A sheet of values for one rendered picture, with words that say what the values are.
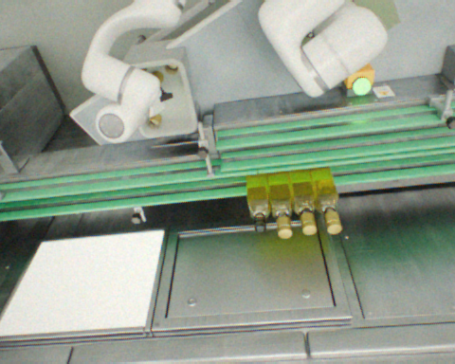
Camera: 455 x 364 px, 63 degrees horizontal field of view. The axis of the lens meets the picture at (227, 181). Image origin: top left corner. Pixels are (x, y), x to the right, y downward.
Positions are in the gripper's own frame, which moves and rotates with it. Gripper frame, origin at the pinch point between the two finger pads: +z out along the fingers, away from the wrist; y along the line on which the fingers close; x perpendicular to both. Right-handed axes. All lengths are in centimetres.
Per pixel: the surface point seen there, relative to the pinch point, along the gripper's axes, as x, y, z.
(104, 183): -22.8, -20.2, 0.5
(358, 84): -7, 54, 6
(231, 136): -14.5, 19.1, 0.6
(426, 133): -23, 71, 4
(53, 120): -16, -73, 74
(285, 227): -32.5, 30.2, -19.0
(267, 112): -11.0, 29.5, 6.9
